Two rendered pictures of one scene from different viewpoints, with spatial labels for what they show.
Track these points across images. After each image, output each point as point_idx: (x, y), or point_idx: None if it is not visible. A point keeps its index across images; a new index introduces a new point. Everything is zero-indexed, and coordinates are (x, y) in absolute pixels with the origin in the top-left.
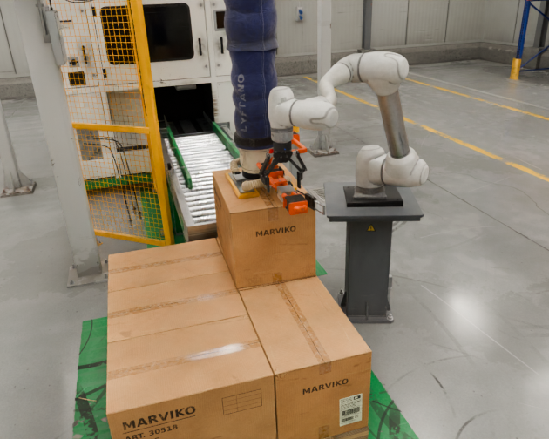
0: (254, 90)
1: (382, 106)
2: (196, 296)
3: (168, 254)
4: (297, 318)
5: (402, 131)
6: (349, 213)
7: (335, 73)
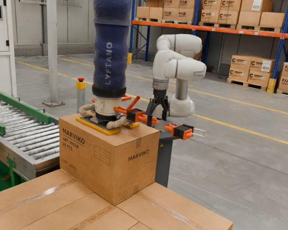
0: (119, 54)
1: None
2: (88, 218)
3: (31, 190)
4: (173, 214)
5: (188, 83)
6: None
7: (167, 45)
